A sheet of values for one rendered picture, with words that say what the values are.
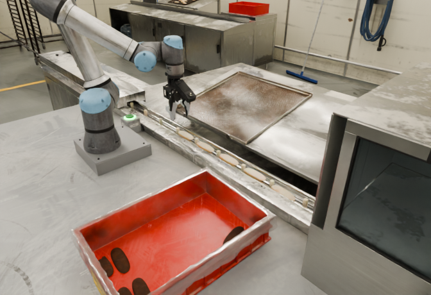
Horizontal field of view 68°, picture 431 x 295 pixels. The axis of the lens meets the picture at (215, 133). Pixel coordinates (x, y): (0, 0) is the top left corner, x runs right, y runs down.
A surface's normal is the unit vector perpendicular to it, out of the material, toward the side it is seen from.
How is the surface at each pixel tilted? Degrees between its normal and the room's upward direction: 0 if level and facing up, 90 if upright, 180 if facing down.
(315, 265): 90
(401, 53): 90
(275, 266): 0
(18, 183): 0
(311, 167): 10
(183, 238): 0
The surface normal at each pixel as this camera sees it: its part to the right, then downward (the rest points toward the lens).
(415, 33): -0.73, 0.33
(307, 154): -0.13, -0.81
